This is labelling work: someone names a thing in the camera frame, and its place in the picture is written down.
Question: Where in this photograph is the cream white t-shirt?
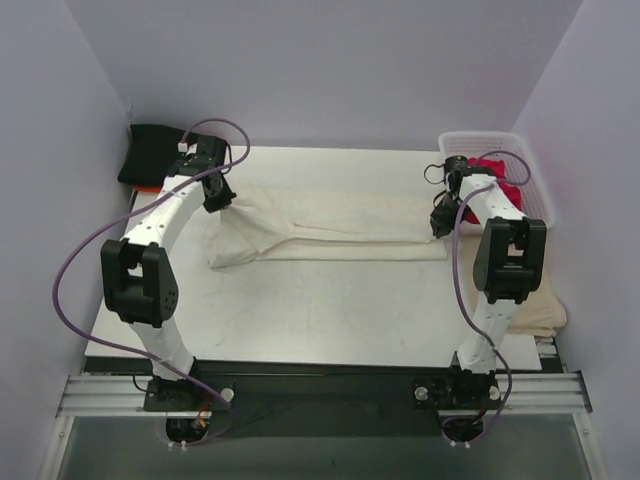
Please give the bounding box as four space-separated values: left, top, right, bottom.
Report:
203 182 448 269

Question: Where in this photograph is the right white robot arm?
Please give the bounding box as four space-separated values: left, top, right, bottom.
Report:
430 150 547 375

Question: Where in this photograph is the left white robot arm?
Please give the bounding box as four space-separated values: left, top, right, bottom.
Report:
100 136 235 412

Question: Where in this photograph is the black folded t-shirt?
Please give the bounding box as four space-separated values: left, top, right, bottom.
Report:
117 123 183 189

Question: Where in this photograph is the magenta crumpled t-shirt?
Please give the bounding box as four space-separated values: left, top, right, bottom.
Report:
458 157 525 228

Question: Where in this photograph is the orange folded t-shirt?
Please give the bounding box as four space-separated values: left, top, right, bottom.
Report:
133 185 162 195

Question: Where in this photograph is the white plastic basket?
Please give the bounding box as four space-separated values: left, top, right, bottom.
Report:
437 131 557 231

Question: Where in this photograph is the beige folded cloth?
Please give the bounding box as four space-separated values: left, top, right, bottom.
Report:
507 272 568 338

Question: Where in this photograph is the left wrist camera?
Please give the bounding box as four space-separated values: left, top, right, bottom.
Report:
177 136 198 155

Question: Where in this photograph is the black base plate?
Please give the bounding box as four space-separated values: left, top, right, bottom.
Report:
136 363 502 445

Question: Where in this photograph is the aluminium mounting rail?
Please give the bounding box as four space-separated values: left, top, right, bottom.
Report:
57 373 592 417

